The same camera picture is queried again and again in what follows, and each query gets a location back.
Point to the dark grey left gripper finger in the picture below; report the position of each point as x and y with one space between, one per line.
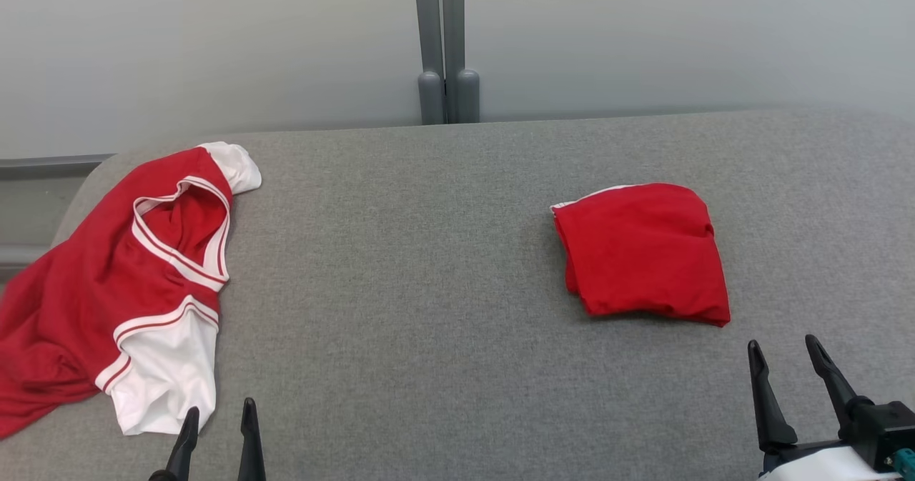
184 452
250 445

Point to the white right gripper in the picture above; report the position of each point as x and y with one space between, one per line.
822 467

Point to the red and white jersey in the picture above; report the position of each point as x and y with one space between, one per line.
86 281

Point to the red shorts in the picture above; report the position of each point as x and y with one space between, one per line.
643 252

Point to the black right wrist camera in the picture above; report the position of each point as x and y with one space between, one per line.
883 427

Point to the grey wall base rail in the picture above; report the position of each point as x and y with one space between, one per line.
43 166

